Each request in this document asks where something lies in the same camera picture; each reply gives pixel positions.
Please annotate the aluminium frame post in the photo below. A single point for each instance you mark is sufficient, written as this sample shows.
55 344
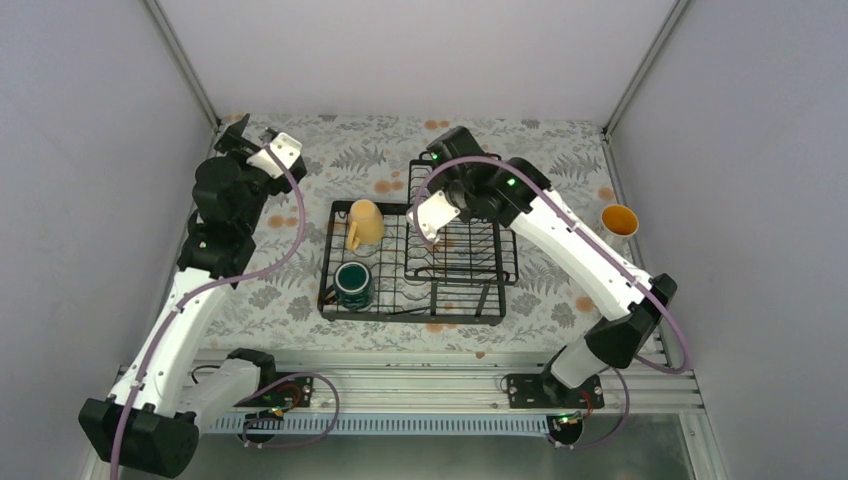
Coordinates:
179 55
661 39

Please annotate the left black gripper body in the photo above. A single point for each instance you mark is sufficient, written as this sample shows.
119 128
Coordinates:
241 145

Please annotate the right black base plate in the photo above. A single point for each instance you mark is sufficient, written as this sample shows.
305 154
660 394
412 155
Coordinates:
535 391

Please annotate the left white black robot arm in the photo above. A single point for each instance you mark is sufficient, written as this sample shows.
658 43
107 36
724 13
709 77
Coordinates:
150 421

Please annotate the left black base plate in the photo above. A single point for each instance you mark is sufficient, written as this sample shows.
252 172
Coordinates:
294 393

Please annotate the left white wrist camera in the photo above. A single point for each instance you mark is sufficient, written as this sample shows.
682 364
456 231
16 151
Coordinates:
281 151

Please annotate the aluminium mounting rail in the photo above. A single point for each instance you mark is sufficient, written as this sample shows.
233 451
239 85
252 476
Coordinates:
476 390

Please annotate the dark green mug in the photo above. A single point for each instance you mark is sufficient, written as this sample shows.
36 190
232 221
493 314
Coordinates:
352 286

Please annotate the yellow mug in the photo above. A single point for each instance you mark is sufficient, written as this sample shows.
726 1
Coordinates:
366 225

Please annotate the right aluminium frame post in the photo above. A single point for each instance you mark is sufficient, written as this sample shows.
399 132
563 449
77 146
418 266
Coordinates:
661 39

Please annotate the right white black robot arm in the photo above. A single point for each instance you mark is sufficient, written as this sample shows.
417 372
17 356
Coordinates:
467 183

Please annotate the left aluminium frame post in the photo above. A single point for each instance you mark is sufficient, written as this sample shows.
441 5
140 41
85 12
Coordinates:
179 55

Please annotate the white mug orange interior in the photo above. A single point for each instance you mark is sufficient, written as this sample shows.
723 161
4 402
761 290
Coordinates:
618 225

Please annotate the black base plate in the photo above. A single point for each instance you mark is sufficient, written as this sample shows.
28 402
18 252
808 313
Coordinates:
294 393
535 391

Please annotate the grey slotted cable duct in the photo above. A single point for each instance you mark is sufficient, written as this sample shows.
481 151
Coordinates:
406 424

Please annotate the black wire dish rack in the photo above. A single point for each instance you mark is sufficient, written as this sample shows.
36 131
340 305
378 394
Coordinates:
461 280

